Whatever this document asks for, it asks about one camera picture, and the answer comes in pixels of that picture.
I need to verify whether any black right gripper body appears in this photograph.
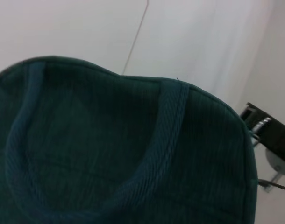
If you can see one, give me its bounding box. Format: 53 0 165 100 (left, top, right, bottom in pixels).
240 102 285 163

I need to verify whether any dark teal fabric bag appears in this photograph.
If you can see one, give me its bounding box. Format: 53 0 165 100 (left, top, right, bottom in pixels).
0 55 259 224

